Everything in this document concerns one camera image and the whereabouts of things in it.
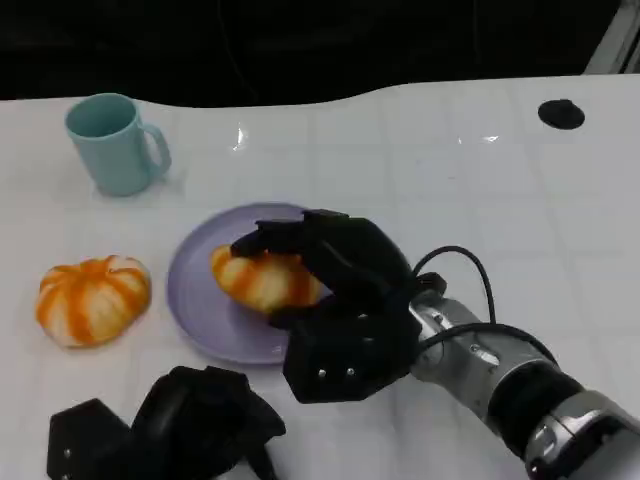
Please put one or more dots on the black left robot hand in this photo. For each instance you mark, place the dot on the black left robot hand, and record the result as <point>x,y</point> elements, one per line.
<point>200,415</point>

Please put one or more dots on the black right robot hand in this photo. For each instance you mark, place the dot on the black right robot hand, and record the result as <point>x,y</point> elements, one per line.
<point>360,265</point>

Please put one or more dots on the long orange white bread roll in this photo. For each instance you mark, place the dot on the long orange white bread roll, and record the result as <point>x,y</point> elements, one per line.
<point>260,285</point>

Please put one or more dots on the lilac plate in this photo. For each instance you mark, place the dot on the lilac plate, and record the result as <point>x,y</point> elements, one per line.
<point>200,310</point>

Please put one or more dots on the round orange white bread roll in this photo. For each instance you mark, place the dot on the round orange white bread roll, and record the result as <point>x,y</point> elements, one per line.
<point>92,300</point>

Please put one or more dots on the black round table grommet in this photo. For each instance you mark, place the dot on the black round table grommet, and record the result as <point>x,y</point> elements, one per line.
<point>561,114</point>

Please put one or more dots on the pale green mug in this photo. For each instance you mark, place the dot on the pale green mug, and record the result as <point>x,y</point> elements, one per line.
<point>107,150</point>

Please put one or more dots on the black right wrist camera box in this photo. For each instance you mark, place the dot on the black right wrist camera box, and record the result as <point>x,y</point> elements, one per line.
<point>345,360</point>

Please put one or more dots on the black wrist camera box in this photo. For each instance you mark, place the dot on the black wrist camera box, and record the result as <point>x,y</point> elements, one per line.
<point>80,440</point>
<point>345,360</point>

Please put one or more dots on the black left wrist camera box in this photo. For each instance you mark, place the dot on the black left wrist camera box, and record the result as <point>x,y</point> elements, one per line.
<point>80,440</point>

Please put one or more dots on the white frame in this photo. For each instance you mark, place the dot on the white frame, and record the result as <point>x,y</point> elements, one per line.
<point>617,40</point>

